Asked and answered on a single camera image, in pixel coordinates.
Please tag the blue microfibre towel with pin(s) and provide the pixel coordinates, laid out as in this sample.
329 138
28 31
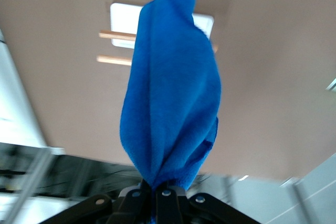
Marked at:
170 90

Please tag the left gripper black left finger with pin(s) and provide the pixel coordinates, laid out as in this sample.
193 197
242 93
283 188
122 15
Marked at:
134 208

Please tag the white rack with wooden rods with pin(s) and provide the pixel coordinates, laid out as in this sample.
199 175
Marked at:
123 14

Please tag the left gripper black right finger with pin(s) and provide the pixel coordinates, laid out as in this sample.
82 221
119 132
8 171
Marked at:
168 208

